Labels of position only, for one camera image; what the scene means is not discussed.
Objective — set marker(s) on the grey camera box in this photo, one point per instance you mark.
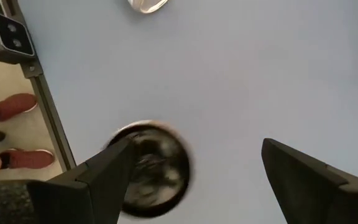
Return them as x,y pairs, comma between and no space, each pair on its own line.
11,34

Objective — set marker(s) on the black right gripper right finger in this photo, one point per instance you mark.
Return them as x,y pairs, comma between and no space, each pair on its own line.
315,193

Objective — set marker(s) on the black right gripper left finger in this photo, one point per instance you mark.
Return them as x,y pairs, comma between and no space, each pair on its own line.
98,186

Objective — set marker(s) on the blue grey table mat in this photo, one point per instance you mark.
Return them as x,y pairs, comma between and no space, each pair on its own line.
228,77

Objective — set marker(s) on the person's foot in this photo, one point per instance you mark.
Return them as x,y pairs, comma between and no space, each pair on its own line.
14,105
30,158

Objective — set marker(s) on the white Celsius Arctic Vibe can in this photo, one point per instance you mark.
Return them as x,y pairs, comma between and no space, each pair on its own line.
148,6

